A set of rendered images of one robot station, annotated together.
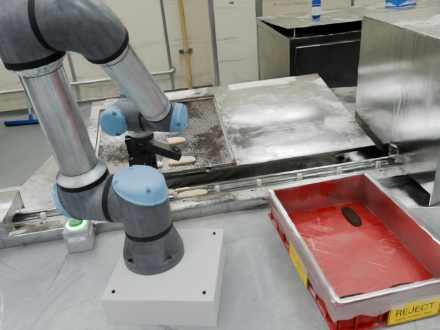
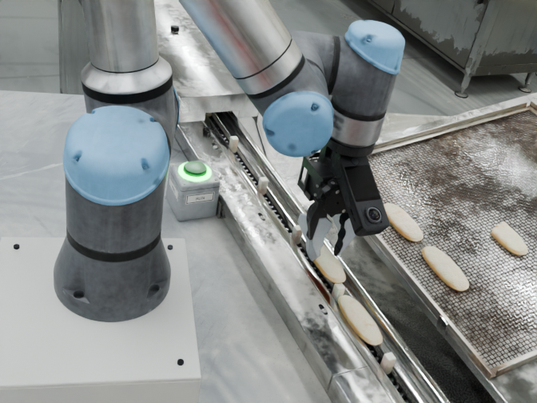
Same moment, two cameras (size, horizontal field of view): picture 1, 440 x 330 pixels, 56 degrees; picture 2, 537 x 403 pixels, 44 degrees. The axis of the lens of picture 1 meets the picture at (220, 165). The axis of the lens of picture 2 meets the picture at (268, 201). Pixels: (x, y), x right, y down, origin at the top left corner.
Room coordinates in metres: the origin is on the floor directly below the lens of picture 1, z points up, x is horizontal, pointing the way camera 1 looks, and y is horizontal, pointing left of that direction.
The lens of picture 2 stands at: (0.72, -0.47, 1.54)
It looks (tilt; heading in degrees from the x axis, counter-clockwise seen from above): 36 degrees down; 65
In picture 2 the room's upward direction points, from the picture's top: 11 degrees clockwise
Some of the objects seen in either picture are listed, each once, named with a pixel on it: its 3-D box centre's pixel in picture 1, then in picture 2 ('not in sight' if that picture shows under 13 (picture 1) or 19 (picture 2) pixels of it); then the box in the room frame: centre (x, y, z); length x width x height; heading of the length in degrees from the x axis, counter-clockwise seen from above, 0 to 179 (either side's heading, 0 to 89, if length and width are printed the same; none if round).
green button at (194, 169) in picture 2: (76, 223); (195, 170); (0.99, 0.43, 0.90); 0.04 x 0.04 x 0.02
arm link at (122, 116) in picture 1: (125, 116); (292, 65); (1.04, 0.24, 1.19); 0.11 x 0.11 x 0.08; 73
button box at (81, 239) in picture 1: (80, 238); (192, 197); (0.99, 0.43, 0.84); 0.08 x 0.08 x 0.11; 6
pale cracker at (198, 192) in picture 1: (192, 192); (359, 317); (1.16, 0.10, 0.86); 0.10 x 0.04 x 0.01; 97
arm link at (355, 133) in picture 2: (140, 128); (352, 122); (1.14, 0.22, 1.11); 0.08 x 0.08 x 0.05
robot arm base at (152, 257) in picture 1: (151, 238); (113, 252); (0.82, 0.18, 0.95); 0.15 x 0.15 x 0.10
